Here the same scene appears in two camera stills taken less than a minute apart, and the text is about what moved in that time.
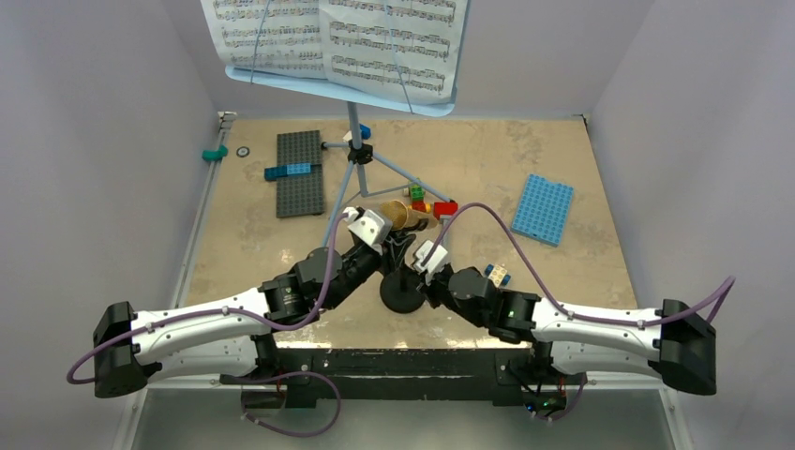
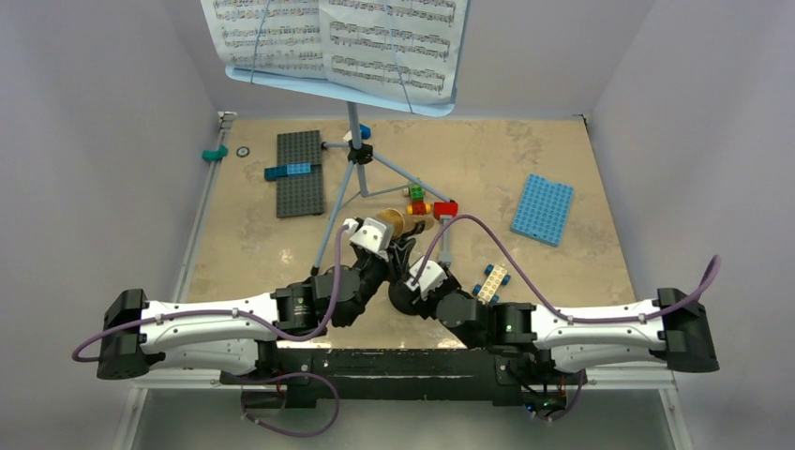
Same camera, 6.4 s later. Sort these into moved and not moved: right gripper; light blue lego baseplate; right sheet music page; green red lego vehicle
Moved: right gripper
Not moved: light blue lego baseplate; green red lego vehicle; right sheet music page
